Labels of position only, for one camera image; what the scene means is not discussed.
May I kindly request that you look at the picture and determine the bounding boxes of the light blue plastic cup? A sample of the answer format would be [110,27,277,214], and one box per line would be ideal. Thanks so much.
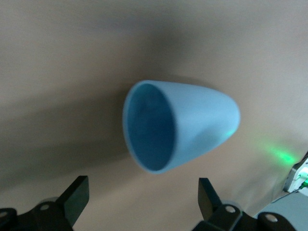
[122,79,241,175]

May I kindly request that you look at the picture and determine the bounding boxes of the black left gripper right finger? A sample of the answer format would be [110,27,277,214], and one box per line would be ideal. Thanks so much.
[192,177,258,231]

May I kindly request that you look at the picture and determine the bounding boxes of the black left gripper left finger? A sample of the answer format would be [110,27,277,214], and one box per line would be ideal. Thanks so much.
[18,175,90,231]

